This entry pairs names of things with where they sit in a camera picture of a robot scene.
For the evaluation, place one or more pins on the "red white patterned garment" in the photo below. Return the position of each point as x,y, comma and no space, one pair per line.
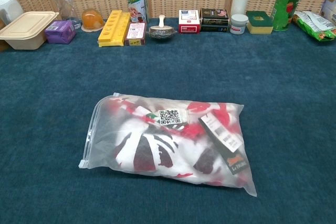
147,150

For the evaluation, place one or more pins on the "black clothing hang tag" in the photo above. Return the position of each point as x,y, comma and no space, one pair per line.
220,134

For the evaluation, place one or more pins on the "frosted plastic zip bag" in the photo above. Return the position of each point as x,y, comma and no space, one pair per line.
103,129

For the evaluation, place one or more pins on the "green snack bag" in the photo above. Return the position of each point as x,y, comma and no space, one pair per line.
312,23

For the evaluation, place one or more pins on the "white blue flour bag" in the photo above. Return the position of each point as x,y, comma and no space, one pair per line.
330,6

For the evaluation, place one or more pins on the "patterned ceramic bowl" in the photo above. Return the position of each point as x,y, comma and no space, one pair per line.
161,34

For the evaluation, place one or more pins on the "dark red small carton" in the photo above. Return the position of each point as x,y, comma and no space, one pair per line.
135,33

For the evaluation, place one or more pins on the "red and white box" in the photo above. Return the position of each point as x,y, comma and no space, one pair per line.
189,20

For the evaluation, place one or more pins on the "yellow plastic egg tray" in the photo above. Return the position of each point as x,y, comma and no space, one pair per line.
113,30

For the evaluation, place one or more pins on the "black printed box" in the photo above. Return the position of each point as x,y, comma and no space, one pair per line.
214,19

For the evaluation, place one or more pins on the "small white jar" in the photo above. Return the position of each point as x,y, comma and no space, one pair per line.
238,24

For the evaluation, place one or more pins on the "white canister with green label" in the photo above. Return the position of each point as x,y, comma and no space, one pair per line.
136,1

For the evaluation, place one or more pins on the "orange jelly cup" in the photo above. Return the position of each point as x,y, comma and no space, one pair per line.
92,19

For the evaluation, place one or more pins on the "white paper roll tube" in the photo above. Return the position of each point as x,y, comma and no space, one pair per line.
239,3

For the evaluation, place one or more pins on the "green and yellow sponge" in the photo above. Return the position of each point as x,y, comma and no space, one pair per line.
260,22

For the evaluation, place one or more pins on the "blue table cloth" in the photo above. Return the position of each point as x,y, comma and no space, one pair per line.
52,129

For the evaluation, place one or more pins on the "purple carton box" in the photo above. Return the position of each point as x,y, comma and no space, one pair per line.
59,32

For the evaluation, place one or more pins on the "green chips can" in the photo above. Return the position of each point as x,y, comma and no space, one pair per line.
286,3

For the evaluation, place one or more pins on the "beige lidded food container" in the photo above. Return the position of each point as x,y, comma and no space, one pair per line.
26,27

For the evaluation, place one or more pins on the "white kitchen appliance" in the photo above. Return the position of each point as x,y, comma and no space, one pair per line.
9,6

